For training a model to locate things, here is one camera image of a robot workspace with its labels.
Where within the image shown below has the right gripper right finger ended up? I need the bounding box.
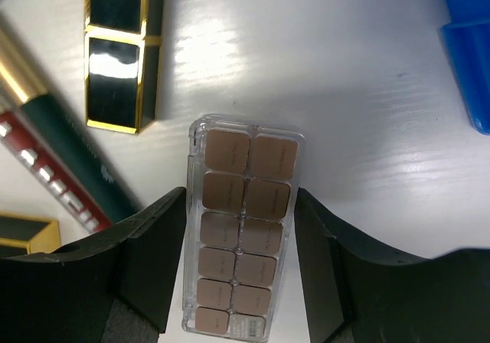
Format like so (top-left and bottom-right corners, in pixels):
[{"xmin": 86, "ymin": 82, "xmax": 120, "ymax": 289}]
[{"xmin": 295, "ymin": 189, "xmax": 489, "ymax": 342}]

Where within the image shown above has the clear eyeshadow palette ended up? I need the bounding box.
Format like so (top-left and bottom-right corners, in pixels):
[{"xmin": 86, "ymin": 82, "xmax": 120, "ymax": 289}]
[{"xmin": 182, "ymin": 114, "xmax": 305, "ymax": 342}]

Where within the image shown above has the black gold lipstick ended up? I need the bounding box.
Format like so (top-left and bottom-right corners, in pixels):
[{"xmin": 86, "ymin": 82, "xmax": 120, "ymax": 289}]
[
  {"xmin": 1, "ymin": 213, "xmax": 61, "ymax": 258},
  {"xmin": 84, "ymin": 0, "xmax": 165, "ymax": 134}
]

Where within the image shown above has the red lip gloss tube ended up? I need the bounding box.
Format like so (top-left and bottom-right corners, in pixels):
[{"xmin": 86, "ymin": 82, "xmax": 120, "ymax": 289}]
[{"xmin": 1, "ymin": 111, "xmax": 112, "ymax": 233}]

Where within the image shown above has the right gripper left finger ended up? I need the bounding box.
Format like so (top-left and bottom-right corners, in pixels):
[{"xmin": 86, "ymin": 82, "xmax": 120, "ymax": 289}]
[{"xmin": 1, "ymin": 187, "xmax": 186, "ymax": 342}]

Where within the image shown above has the green gold mascara pen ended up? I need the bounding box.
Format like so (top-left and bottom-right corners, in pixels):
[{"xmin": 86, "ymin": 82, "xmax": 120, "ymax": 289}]
[{"xmin": 1, "ymin": 18, "xmax": 139, "ymax": 224}]

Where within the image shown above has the blue plastic divided bin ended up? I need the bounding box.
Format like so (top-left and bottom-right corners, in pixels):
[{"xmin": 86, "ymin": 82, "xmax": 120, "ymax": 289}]
[{"xmin": 441, "ymin": 0, "xmax": 489, "ymax": 135}]

